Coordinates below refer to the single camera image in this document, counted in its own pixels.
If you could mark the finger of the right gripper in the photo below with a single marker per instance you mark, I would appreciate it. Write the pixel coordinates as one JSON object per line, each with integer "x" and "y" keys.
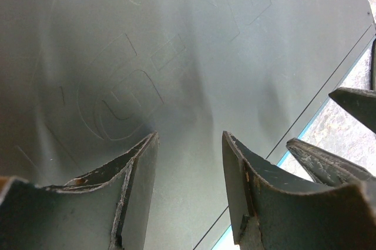
{"x": 325, "y": 167}
{"x": 359, "y": 103}

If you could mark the dark blue network switch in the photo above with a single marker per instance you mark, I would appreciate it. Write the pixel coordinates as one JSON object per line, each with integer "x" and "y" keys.
{"x": 83, "y": 81}

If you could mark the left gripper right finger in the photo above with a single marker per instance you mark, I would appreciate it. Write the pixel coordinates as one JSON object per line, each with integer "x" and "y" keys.
{"x": 271, "y": 208}

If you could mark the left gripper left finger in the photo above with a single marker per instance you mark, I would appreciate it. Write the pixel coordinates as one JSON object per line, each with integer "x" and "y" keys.
{"x": 106, "y": 208}

